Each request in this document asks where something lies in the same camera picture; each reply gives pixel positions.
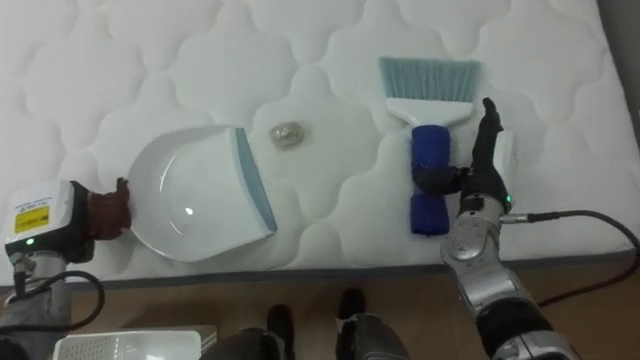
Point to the white dustpan with grey lip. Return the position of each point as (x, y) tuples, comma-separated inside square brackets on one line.
[(200, 192)]

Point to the white perforated basket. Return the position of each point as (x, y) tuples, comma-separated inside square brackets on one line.
[(132, 344)]

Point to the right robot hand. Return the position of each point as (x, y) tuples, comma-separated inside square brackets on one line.
[(484, 170)]

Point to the crumpled paper ball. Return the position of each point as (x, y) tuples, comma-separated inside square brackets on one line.
[(287, 134)]

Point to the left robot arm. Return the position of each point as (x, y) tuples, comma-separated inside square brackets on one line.
[(37, 295)]

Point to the robot legs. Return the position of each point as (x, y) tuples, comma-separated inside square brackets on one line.
[(320, 335)]

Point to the white quilted bed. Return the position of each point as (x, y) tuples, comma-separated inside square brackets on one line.
[(320, 100)]

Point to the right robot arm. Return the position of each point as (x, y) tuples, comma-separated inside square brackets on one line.
[(492, 280)]

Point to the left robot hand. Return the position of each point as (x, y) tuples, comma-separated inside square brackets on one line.
[(47, 220)]

